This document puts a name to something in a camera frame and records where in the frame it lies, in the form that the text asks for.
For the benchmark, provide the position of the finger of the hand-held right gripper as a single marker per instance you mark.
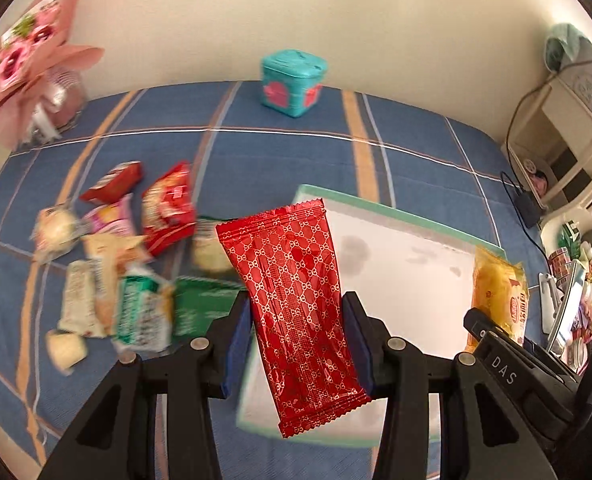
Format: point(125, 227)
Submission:
point(478, 327)

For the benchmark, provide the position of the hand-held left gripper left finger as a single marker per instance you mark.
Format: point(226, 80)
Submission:
point(236, 355)

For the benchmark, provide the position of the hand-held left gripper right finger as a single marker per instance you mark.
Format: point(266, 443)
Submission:
point(361, 355)

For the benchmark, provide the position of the yellow snack packet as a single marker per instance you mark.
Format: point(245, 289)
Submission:
point(498, 290)

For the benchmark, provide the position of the dark green snack packet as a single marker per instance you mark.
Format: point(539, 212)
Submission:
point(201, 305)

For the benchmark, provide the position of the red patterned snack packet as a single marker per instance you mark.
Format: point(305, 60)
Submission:
point(291, 310)

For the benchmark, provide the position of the white tray with green rim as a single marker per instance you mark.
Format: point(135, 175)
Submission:
point(406, 285)

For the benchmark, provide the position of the green and white snack packet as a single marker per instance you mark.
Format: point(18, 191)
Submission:
point(141, 310)

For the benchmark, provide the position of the beige snack packet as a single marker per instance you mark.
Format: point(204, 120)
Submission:
point(111, 250)

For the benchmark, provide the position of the white framed picture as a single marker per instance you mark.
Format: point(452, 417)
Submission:
point(568, 310)

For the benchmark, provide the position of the brick patterned box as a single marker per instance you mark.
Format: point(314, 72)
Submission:
point(561, 262)

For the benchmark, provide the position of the white packet with green edge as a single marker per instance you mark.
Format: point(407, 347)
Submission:
point(211, 252)

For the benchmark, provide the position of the black power adapter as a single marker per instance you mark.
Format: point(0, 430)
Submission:
point(528, 210)

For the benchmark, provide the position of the red twisted snack packet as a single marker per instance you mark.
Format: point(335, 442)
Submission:
point(168, 210)

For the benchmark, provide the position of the white plastic rack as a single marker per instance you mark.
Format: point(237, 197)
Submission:
point(591, 205)

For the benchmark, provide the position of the cream white snack packet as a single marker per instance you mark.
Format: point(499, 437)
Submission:
point(78, 300)

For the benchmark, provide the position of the small pale bun packet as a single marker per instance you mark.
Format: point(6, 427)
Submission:
point(66, 350)

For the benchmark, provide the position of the pink snack packet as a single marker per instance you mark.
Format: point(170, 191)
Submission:
point(108, 217)

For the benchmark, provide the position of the blue plaid bedsheet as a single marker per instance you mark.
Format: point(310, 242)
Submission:
point(276, 160)

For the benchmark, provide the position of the dark red snack packet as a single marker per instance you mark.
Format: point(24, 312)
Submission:
point(113, 182)

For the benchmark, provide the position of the clear packet with round bun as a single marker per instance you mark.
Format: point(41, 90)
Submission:
point(56, 232)

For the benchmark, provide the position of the white plastic shelf unit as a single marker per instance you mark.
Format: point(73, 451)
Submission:
point(571, 110)

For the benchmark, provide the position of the teal cube box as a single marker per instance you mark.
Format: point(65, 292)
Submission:
point(291, 85)

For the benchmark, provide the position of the teal cloth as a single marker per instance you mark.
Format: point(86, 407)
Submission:
point(568, 42)

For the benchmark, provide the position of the pink flower bouquet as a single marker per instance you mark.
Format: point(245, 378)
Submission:
point(31, 60)

